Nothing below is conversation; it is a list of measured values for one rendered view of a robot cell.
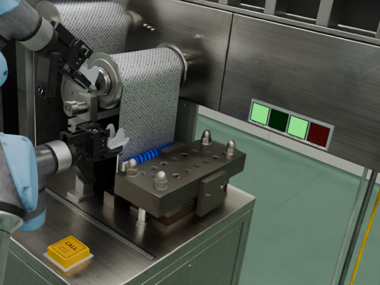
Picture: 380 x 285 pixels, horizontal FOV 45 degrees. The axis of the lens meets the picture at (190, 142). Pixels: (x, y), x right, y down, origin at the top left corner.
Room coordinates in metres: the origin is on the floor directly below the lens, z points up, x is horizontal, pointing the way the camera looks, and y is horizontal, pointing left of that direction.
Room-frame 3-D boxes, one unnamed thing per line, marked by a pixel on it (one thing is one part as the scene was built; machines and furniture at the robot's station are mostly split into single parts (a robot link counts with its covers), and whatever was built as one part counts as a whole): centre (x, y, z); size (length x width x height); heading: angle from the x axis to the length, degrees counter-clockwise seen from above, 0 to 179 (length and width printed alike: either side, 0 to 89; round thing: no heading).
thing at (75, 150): (1.03, 0.26, 1.12); 0.12 x 0.08 x 0.09; 144
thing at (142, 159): (1.21, 0.11, 1.03); 0.21 x 0.04 x 0.03; 144
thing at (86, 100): (1.15, 0.30, 1.05); 0.06 x 0.05 x 0.31; 144
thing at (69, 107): (1.11, 0.32, 1.18); 0.04 x 0.02 x 0.04; 54
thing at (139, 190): (1.18, 0.00, 1.00); 0.40 x 0.16 x 0.06; 144
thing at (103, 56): (1.15, 0.25, 1.25); 0.15 x 0.01 x 0.15; 54
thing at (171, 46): (1.36, 0.10, 1.25); 0.15 x 0.01 x 0.15; 54
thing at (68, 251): (0.87, 0.25, 0.91); 0.07 x 0.07 x 0.02; 54
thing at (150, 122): (1.22, 0.12, 1.11); 0.23 x 0.01 x 0.18; 144
